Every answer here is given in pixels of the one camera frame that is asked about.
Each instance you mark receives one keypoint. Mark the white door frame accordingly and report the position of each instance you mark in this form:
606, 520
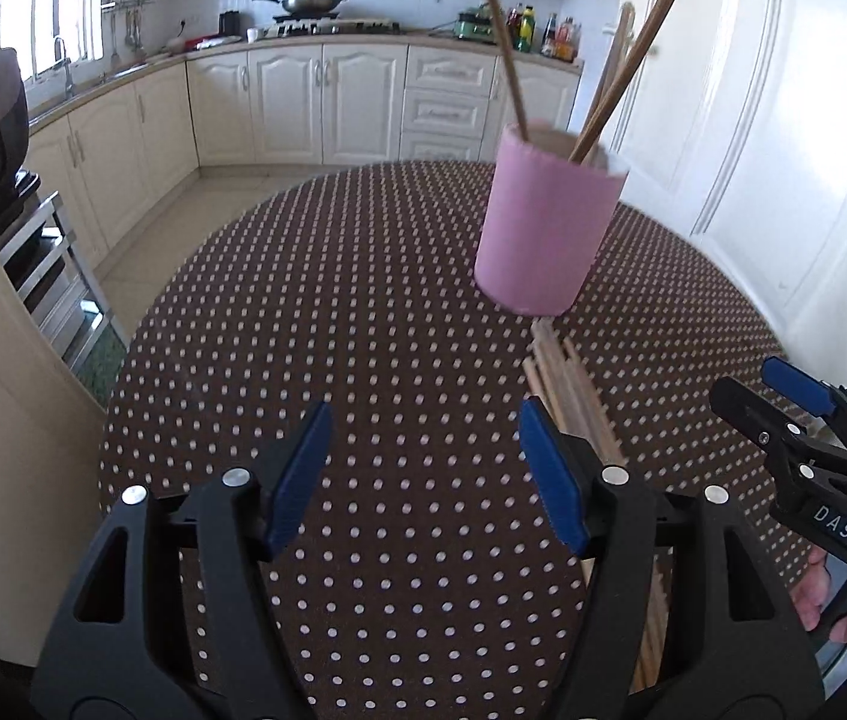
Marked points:
10, 502

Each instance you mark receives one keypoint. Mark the green electric cooker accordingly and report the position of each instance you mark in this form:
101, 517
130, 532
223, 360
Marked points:
474, 24

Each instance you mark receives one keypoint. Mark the orange sauce bottle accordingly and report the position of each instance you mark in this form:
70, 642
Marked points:
567, 41

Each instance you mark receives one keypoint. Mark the row of wooden chopsticks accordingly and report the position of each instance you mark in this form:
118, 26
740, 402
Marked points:
573, 397

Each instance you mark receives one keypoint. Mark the kitchen window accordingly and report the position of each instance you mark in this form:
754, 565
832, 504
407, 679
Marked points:
55, 7

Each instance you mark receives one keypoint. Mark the white lower kitchen cabinets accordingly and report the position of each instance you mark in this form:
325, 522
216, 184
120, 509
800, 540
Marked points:
288, 105

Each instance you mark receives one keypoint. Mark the wok with lid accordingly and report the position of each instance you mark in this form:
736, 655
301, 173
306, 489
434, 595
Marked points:
311, 4

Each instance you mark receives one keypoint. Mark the metal shelf rack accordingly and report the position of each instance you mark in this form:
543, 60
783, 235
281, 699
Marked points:
55, 270

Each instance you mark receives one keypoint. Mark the gas stove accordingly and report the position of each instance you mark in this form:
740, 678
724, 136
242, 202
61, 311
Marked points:
333, 26

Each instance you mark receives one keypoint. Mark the person's right hand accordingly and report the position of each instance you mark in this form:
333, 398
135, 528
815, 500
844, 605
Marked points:
812, 592

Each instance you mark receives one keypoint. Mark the wall utensil rack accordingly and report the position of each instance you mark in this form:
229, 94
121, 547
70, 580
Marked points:
130, 15

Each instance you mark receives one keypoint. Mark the red tray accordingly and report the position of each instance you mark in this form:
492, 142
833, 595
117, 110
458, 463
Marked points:
203, 41

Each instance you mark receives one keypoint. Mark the brown polka dot tablecloth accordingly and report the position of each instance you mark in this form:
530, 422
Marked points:
363, 315

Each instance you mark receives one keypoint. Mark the pink cup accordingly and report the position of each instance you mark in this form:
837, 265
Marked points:
543, 232

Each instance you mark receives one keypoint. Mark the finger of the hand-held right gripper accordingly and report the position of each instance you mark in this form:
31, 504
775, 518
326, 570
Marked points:
798, 382
749, 412

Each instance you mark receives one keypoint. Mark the dark red bottle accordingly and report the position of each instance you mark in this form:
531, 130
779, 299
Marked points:
514, 26

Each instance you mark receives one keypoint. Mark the white cabinet drawer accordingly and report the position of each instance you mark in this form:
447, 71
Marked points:
438, 146
446, 71
442, 112

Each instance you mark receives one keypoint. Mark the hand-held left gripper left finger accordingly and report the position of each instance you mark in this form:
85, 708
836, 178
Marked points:
303, 476

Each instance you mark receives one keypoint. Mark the green bottle yellow cap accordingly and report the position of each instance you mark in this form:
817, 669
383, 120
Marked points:
527, 30

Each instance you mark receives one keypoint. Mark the black kettle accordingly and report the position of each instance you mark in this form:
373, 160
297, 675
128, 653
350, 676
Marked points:
229, 22

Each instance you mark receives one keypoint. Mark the steel sink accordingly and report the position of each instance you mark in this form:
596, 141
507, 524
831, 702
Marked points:
123, 73

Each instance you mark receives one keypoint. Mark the metal faucet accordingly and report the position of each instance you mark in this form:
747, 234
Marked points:
64, 67

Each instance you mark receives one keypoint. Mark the single wooden chopstick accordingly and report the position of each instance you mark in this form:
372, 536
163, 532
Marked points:
637, 45
502, 45

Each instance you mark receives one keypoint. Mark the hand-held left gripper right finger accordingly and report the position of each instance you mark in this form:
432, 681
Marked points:
554, 480

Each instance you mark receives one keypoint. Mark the dark sauce bottle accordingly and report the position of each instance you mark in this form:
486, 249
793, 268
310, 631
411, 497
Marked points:
548, 36

